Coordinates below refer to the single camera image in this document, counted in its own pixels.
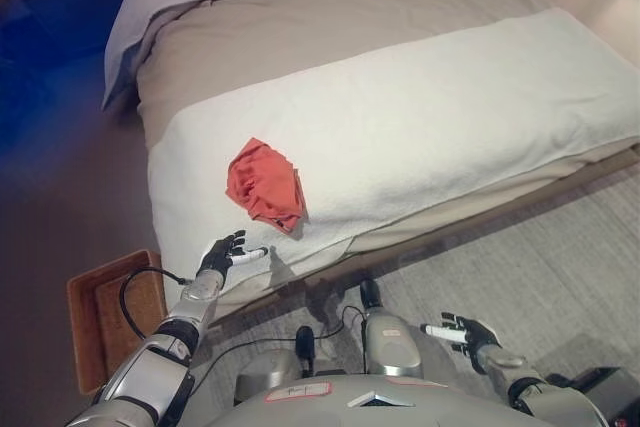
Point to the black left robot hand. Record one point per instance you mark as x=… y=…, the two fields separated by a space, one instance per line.
x=217 y=257

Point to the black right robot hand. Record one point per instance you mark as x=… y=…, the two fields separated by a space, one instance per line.
x=477 y=337

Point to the orange garment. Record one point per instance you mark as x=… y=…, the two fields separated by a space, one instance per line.
x=265 y=182

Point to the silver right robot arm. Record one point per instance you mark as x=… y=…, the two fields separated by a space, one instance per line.
x=540 y=392

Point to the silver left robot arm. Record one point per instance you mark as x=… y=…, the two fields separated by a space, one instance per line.
x=150 y=377

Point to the white textured bed blanket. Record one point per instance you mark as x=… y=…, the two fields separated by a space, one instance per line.
x=400 y=122

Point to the silver right robot leg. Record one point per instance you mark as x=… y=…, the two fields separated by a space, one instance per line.
x=395 y=342

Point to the wooden crate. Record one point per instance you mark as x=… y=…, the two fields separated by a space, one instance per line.
x=85 y=327

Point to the grey robot torso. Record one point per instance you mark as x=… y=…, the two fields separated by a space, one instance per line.
x=300 y=407

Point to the beige duvet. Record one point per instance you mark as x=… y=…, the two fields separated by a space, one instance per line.
x=300 y=22

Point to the dark wooden nightstand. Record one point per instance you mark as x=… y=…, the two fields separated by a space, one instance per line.
x=65 y=2

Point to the low upholstered bed frame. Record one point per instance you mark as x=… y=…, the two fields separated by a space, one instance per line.
x=450 y=232

